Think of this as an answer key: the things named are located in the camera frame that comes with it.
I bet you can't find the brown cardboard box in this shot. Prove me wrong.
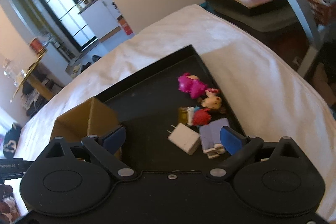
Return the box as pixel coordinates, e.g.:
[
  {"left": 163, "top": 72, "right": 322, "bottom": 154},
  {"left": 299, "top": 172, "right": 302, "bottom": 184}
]
[{"left": 50, "top": 97, "right": 121, "bottom": 159}]

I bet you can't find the grey rabbit cube toy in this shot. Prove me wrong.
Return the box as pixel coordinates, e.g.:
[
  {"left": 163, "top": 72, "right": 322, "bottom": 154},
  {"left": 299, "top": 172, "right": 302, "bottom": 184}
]
[{"left": 199, "top": 118, "right": 230, "bottom": 159}]

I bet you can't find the white power adapter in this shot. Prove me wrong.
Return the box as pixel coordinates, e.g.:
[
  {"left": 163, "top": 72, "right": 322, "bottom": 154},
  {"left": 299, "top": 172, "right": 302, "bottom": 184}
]
[{"left": 168, "top": 123, "right": 201, "bottom": 155}]

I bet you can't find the Minnie mouse red figurine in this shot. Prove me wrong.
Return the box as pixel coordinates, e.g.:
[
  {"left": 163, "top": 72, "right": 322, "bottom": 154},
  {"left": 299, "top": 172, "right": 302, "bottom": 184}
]
[{"left": 192, "top": 88, "right": 222, "bottom": 127}]

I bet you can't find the small yellow blue toy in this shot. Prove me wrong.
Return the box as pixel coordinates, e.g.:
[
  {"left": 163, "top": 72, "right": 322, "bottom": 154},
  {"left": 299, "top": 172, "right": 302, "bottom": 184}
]
[{"left": 178, "top": 107, "right": 195, "bottom": 126}]

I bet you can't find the person's left hand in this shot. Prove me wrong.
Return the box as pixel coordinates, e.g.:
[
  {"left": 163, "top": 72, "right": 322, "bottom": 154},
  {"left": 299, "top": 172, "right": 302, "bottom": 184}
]
[{"left": 0, "top": 184, "right": 20, "bottom": 223}]

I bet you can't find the black shallow tray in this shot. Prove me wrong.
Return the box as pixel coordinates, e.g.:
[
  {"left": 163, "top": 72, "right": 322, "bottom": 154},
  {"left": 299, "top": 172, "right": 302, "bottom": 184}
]
[{"left": 96, "top": 46, "right": 230, "bottom": 171}]

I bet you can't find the magenta figurine toy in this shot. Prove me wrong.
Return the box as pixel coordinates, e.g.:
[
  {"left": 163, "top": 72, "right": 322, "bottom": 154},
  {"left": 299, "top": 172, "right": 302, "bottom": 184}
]
[{"left": 178, "top": 73, "right": 208, "bottom": 99}]

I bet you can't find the round gold side table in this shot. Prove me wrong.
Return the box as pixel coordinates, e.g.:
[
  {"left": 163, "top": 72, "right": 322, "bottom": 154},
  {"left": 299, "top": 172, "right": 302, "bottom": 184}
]
[{"left": 10, "top": 50, "right": 54, "bottom": 103}]

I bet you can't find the clear glass jar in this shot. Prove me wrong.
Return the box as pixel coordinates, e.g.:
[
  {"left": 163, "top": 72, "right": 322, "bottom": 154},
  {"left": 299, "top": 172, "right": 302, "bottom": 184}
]
[{"left": 3, "top": 59, "right": 26, "bottom": 87}]

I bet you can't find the orange box on floor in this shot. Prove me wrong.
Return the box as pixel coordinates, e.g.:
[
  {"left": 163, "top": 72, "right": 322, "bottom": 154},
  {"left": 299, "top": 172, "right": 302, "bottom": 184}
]
[{"left": 117, "top": 15, "right": 133, "bottom": 35}]

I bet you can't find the red tin can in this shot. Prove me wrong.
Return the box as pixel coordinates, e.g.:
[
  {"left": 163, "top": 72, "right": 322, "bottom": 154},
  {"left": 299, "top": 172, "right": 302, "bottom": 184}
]
[{"left": 29, "top": 38, "right": 45, "bottom": 55}]

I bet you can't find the white kitchen cabinet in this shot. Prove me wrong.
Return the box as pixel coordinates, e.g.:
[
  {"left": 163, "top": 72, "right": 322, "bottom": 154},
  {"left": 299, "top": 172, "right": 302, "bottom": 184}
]
[{"left": 79, "top": 0, "right": 122, "bottom": 42}]

